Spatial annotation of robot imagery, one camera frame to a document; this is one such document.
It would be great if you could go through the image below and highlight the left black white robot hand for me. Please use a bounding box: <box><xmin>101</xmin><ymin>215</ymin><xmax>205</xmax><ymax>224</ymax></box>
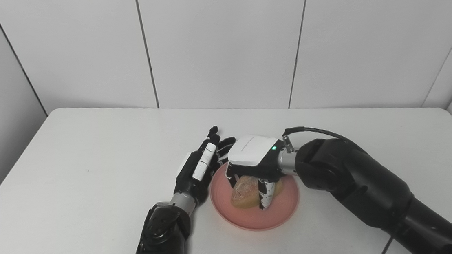
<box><xmin>168</xmin><ymin>124</ymin><xmax>242</xmax><ymax>208</ymax></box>

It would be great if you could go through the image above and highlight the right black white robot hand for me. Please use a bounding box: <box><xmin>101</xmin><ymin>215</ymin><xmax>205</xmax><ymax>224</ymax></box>
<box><xmin>220</xmin><ymin>132</ymin><xmax>292</xmax><ymax>214</ymax></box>

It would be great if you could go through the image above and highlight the golden bread roll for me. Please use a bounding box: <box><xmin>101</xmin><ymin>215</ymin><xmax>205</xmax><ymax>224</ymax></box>
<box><xmin>228</xmin><ymin>172</ymin><xmax>286</xmax><ymax>210</ymax></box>

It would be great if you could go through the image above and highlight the pink round plate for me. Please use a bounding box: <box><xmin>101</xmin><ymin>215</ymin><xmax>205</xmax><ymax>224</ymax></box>
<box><xmin>207</xmin><ymin>157</ymin><xmax>303</xmax><ymax>236</ymax></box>

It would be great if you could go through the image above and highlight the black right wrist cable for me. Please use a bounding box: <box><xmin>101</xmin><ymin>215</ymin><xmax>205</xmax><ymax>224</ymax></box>
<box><xmin>282</xmin><ymin>122</ymin><xmax>353</xmax><ymax>153</ymax></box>

